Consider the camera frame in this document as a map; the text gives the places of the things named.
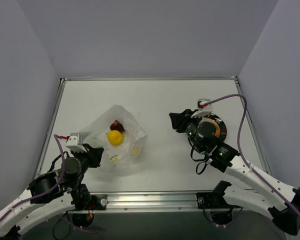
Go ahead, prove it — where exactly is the orange fake fruit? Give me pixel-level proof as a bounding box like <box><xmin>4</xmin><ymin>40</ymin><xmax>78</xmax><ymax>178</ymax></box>
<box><xmin>213</xmin><ymin>123</ymin><xmax>221</xmax><ymax>138</ymax></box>

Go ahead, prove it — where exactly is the yellow fake lemon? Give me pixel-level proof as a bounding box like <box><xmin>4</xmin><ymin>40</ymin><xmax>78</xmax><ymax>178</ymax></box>
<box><xmin>106</xmin><ymin>130</ymin><xmax>125</xmax><ymax>146</ymax></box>

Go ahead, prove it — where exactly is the translucent plastic bag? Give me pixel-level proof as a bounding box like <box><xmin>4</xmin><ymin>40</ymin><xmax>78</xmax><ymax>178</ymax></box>
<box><xmin>79</xmin><ymin>104</ymin><xmax>148</xmax><ymax>171</ymax></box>

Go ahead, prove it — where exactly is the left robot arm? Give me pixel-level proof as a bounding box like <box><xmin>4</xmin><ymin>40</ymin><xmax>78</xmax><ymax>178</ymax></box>
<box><xmin>0</xmin><ymin>144</ymin><xmax>104</xmax><ymax>237</ymax></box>

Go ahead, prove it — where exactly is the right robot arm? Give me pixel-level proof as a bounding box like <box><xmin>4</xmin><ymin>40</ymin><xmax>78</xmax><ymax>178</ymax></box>
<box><xmin>169</xmin><ymin>109</ymin><xmax>300</xmax><ymax>236</ymax></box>

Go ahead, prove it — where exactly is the dark red fake fruit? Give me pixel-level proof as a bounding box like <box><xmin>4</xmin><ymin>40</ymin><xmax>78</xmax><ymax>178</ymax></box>
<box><xmin>109</xmin><ymin>120</ymin><xmax>125</xmax><ymax>133</ymax></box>

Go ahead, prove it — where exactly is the black rimmed plate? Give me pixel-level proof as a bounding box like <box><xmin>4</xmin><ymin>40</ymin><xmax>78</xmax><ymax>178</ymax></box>
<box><xmin>190</xmin><ymin>113</ymin><xmax>228</xmax><ymax>143</ymax></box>

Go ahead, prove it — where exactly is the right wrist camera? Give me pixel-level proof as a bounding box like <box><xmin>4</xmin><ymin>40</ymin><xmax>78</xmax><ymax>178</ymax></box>
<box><xmin>190</xmin><ymin>98</ymin><xmax>213</xmax><ymax>119</ymax></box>

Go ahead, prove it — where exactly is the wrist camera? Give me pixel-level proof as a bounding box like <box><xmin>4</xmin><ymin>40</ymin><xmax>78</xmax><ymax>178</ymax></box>
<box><xmin>190</xmin><ymin>98</ymin><xmax>213</xmax><ymax>119</ymax></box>
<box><xmin>65</xmin><ymin>132</ymin><xmax>86</xmax><ymax>153</ymax></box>

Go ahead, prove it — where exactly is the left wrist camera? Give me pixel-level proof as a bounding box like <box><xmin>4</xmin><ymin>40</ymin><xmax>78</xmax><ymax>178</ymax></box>
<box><xmin>65</xmin><ymin>132</ymin><xmax>86</xmax><ymax>153</ymax></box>

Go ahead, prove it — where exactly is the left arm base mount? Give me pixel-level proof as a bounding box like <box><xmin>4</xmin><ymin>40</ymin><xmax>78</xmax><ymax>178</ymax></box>
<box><xmin>71</xmin><ymin>194</ymin><xmax>108</xmax><ymax>228</ymax></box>

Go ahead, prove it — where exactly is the aluminium front rail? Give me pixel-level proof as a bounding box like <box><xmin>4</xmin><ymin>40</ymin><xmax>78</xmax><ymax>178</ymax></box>
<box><xmin>43</xmin><ymin>191</ymin><xmax>243</xmax><ymax>213</ymax></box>

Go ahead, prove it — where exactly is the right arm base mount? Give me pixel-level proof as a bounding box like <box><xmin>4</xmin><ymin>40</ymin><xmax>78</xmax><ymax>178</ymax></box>
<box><xmin>196</xmin><ymin>192</ymin><xmax>243</xmax><ymax>228</ymax></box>

